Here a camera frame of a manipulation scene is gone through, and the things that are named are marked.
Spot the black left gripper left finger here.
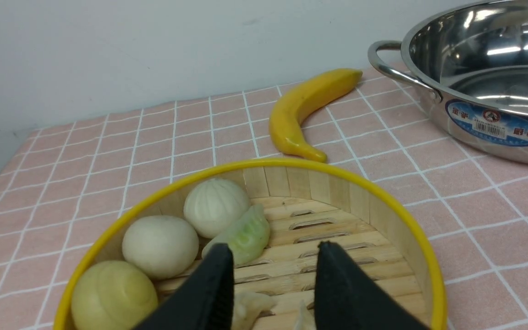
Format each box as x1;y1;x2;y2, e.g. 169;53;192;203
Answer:
135;243;234;330

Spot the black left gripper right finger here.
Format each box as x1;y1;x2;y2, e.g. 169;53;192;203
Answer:
314;242;428;330

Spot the yellow rimmed bamboo steamer basket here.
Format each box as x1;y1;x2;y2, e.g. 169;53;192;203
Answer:
53;158;448;330

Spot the stainless steel pot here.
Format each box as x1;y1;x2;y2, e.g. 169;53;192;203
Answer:
367;0;528;164

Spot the white dumpling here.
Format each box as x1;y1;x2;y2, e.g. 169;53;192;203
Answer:
231;291;276;330

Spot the white steamed bun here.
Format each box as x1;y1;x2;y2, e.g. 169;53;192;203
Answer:
121;215;199;280

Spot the green dumpling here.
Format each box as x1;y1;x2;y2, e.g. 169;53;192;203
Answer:
201;204;271;267

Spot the yellowish steamed bun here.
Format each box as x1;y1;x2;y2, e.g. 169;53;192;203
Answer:
71;260;159;330

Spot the white pleated bun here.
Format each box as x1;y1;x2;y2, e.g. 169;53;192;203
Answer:
183;177;251;239

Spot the pink checked tablecloth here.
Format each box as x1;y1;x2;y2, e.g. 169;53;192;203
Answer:
0;69;528;330

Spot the yellow plastic banana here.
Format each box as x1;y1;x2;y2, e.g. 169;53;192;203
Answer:
269;68;363;163

